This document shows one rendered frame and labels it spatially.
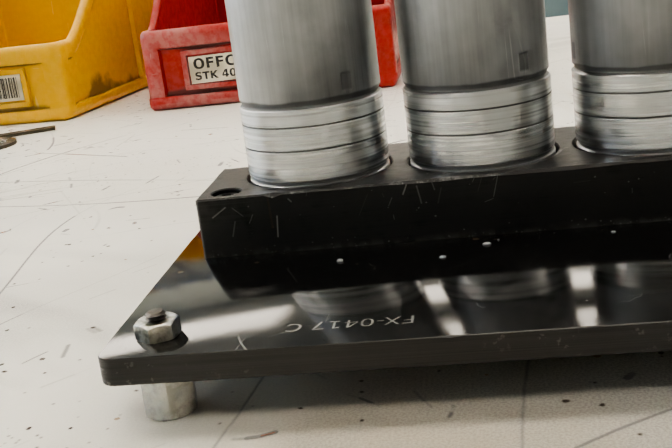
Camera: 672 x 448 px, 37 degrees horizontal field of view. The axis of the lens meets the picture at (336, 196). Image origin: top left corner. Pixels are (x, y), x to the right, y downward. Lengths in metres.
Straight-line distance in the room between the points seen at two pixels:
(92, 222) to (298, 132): 0.10
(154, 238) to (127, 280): 0.03
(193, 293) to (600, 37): 0.07
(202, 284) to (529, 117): 0.06
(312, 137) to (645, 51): 0.05
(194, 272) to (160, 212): 0.09
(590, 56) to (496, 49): 0.02
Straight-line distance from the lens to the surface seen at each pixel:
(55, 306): 0.20
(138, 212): 0.25
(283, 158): 0.16
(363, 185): 0.16
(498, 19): 0.16
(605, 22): 0.16
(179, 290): 0.16
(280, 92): 0.16
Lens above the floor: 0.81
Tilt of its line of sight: 15 degrees down
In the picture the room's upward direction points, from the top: 7 degrees counter-clockwise
